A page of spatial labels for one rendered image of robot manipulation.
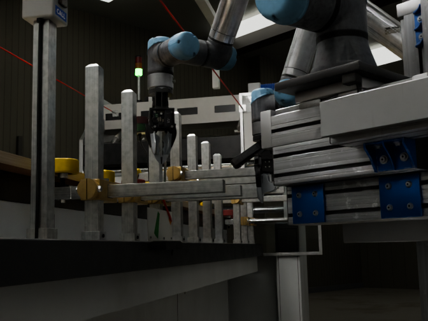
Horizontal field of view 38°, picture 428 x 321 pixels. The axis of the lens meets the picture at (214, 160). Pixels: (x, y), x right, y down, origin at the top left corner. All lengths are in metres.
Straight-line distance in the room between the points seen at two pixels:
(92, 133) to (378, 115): 0.71
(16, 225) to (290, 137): 0.70
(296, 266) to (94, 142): 2.84
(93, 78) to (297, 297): 2.91
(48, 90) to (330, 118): 0.56
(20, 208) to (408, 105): 0.97
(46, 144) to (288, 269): 3.09
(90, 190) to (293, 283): 2.87
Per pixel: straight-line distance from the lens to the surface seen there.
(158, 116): 1.74
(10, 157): 1.47
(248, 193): 1.95
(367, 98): 1.15
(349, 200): 1.35
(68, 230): 1.86
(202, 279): 2.59
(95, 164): 1.51
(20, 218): 1.62
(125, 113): 1.78
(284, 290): 4.21
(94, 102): 1.54
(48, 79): 1.30
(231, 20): 1.76
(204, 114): 4.69
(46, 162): 1.27
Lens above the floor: 0.67
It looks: 8 degrees up
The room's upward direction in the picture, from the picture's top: 1 degrees counter-clockwise
